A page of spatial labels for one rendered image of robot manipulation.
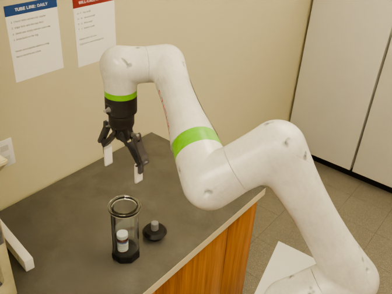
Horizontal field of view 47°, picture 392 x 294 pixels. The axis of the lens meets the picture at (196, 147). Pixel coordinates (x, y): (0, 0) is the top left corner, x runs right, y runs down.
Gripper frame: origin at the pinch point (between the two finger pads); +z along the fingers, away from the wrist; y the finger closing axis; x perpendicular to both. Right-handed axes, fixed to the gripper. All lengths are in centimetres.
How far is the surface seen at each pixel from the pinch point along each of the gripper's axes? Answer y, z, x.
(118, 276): 5.7, 36.8, -8.9
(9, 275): -13.2, 27.7, -36.0
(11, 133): -56, 8, -5
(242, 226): 14, 54, 58
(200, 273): 14, 60, 28
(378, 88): 10, 46, 244
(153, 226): 1.9, 30.8, 12.3
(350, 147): 2, 101, 245
